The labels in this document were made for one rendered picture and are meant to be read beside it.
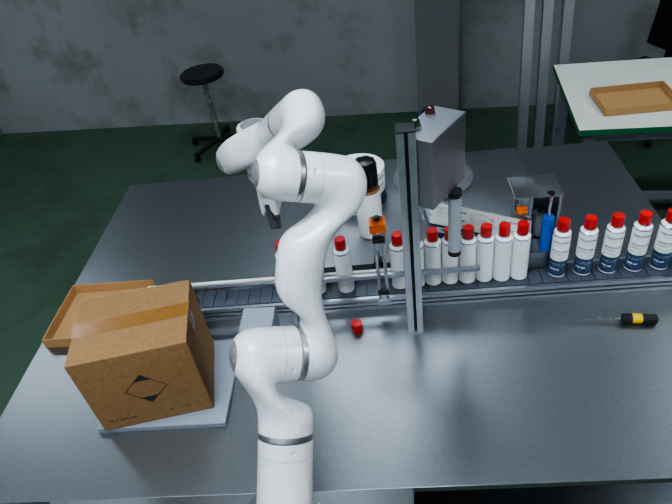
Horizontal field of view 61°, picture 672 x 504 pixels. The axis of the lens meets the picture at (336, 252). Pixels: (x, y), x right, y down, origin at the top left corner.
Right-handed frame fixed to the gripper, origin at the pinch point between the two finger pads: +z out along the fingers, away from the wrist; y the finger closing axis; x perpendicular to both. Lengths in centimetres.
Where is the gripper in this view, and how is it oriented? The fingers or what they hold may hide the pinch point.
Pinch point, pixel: (275, 221)
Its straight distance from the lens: 168.1
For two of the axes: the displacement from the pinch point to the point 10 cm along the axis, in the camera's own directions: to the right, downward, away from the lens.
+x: -9.9, 0.8, 1.0
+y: 0.2, -6.4, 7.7
